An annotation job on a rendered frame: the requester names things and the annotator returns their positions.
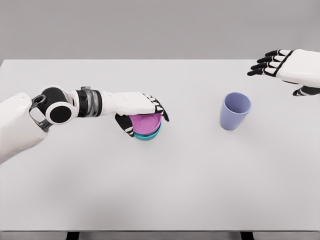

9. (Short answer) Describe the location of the lavender cup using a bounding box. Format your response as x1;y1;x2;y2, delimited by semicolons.
219;92;252;131

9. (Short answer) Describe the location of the pink bowl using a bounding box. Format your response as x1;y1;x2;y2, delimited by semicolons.
127;113;162;135

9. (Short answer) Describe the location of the teal bowl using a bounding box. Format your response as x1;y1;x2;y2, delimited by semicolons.
134;121;164;142

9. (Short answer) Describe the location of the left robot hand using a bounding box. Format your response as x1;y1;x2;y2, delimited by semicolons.
114;91;170;138

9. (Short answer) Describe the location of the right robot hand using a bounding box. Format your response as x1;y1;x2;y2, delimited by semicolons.
247;48;320;97

